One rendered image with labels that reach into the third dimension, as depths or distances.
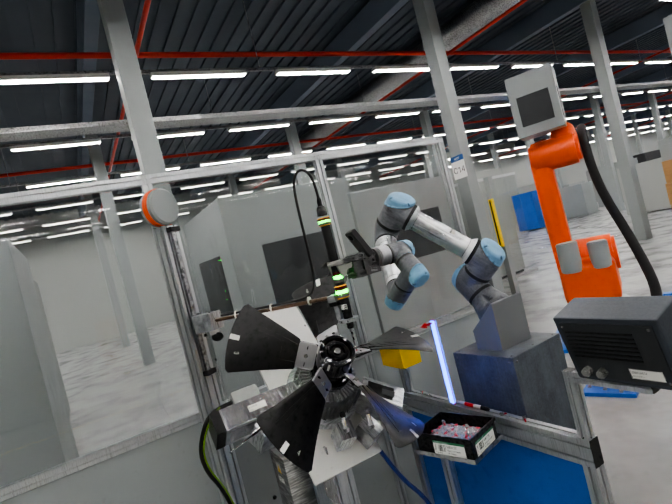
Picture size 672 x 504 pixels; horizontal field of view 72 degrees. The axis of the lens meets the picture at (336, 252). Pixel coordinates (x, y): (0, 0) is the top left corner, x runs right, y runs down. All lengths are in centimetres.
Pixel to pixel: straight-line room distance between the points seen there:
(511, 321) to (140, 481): 162
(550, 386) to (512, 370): 21
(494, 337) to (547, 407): 32
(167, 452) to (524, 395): 144
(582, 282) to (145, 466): 418
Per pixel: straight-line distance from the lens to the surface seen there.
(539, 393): 197
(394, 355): 204
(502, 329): 194
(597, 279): 512
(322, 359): 151
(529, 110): 519
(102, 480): 221
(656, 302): 130
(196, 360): 199
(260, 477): 235
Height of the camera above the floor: 155
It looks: 1 degrees down
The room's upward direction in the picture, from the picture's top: 14 degrees counter-clockwise
